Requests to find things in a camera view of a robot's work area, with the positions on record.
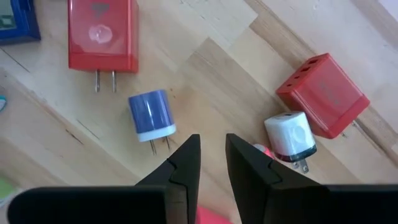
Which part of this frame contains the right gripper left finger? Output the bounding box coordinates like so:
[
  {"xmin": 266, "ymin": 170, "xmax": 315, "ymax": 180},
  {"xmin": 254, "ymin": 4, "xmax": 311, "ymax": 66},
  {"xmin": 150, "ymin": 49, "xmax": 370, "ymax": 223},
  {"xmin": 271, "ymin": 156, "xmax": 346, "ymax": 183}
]
[{"xmin": 6, "ymin": 133, "xmax": 201, "ymax": 224}]

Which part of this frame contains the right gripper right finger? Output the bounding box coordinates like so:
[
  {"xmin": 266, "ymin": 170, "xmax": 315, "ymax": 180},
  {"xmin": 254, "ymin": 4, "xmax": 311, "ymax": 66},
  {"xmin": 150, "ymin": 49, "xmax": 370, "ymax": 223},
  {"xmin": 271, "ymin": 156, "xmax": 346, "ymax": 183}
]
[{"xmin": 225, "ymin": 133, "xmax": 398, "ymax": 224}]

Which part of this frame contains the small red wall charger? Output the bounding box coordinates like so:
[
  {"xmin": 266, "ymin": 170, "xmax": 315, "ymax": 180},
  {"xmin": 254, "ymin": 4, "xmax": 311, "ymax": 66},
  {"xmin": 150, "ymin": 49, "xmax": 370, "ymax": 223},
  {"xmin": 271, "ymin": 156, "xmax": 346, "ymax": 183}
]
[{"xmin": 195, "ymin": 206, "xmax": 233, "ymax": 224}]

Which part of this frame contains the white charger with black band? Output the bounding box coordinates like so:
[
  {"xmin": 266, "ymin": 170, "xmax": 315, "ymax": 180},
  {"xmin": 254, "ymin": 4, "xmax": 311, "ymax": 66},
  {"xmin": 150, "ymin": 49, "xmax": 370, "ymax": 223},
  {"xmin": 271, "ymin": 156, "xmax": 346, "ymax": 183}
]
[{"xmin": 263, "ymin": 111, "xmax": 318, "ymax": 174}]

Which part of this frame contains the blue-purple wall charger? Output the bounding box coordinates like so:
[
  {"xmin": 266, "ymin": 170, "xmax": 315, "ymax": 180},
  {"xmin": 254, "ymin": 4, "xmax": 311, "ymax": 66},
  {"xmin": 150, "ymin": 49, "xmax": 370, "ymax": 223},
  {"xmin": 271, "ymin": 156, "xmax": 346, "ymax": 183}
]
[{"xmin": 128, "ymin": 89, "xmax": 177, "ymax": 156}]

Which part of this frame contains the large red wall charger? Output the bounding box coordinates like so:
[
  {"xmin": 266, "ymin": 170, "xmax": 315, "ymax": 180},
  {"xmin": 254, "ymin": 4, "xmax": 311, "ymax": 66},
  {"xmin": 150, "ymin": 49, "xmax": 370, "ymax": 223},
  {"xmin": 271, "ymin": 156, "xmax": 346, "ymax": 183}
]
[
  {"xmin": 67, "ymin": 0, "xmax": 140, "ymax": 93},
  {"xmin": 275, "ymin": 52, "xmax": 371, "ymax": 140}
]

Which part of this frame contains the dark blue windowed box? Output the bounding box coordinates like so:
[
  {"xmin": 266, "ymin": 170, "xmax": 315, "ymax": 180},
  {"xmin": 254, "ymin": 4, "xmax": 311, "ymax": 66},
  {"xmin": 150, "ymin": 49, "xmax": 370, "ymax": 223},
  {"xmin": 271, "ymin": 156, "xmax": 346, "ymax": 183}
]
[{"xmin": 0, "ymin": 0, "xmax": 42, "ymax": 46}]

